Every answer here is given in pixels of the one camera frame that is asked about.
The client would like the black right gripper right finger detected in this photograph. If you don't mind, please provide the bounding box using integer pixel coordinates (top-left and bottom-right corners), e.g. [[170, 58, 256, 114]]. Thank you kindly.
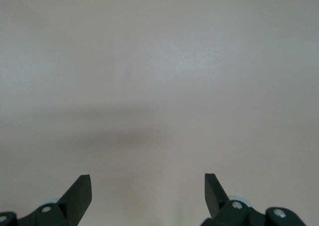
[[201, 173, 251, 226]]

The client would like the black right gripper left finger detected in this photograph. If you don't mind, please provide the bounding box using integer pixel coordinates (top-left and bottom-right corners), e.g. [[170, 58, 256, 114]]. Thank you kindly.
[[18, 175, 92, 226]]

